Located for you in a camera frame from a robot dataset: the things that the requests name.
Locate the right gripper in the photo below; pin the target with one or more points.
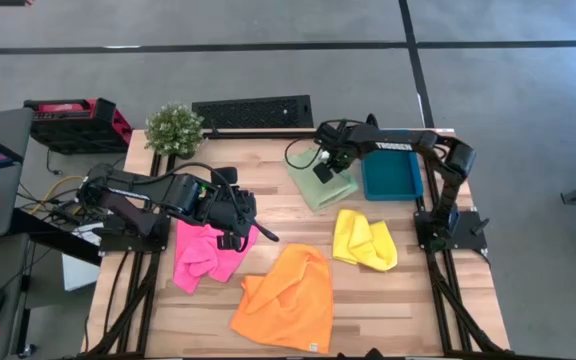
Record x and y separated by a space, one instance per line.
340 142

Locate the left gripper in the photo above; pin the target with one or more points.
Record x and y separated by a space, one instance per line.
233 210

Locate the green microfiber towel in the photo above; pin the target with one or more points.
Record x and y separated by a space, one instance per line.
328 192

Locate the pink microfiber towel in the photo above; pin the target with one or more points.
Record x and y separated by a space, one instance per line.
198 255

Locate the orange microfiber towel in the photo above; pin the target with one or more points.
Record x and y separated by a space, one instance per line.
288 305

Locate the yellow microfiber towel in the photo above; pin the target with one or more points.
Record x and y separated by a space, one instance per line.
363 240

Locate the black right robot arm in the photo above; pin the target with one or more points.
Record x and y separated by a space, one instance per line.
398 145

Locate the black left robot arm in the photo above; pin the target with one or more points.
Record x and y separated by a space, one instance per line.
168 192

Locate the teal plastic tray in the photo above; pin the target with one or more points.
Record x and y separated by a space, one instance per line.
390 175

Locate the black perforated panel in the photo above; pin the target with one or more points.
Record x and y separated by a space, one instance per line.
248 112

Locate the black plant pot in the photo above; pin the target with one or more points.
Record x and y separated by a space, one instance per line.
188 155

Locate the artificial green plant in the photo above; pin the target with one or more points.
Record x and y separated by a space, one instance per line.
173 130

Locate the white panel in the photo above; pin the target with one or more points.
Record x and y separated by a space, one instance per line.
80 272

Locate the red and black case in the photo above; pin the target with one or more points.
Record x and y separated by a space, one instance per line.
78 132

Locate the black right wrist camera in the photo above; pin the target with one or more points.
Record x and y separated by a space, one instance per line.
323 172

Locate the black aluminium frame rail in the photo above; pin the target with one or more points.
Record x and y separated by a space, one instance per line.
460 320
155 165
171 165
258 134
440 310

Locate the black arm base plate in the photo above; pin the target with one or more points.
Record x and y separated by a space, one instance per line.
133 244
473 245

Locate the black rest post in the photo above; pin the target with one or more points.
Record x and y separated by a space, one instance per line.
479 227

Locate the black diagonal frame brace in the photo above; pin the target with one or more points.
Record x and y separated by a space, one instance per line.
483 335
113 330

